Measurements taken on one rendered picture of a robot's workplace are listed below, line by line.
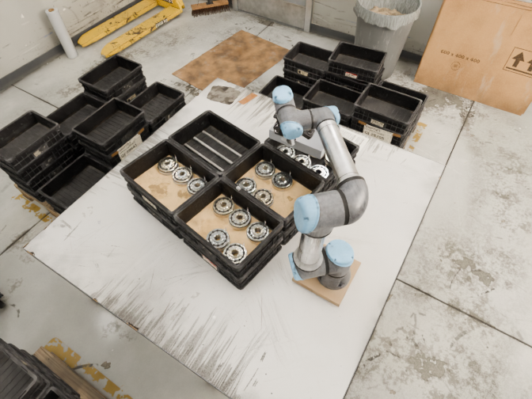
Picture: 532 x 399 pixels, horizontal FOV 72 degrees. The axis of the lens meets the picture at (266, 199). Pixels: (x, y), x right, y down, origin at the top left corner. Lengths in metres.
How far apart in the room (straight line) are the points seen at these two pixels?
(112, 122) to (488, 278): 2.79
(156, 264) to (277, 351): 0.69
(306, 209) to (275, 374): 0.74
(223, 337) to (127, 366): 0.94
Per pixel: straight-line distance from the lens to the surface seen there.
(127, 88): 3.17
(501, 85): 4.07
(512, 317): 2.81
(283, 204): 1.77
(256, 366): 1.60
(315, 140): 1.75
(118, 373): 2.46
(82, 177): 2.93
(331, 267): 1.51
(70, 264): 1.98
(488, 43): 3.99
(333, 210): 1.12
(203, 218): 1.75
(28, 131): 3.12
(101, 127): 2.89
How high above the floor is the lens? 2.26
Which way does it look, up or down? 53 degrees down
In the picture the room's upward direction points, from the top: 1 degrees counter-clockwise
